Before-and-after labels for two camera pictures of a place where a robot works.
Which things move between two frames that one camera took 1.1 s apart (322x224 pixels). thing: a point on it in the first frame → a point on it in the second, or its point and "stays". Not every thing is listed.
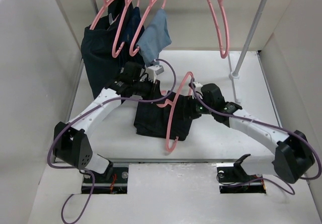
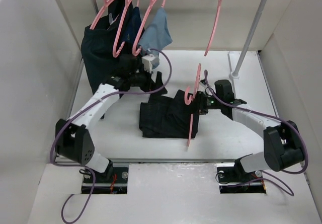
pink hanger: [151, 3] stays
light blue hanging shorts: [156, 38] stays
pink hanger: [171, 105] → [188, 102]
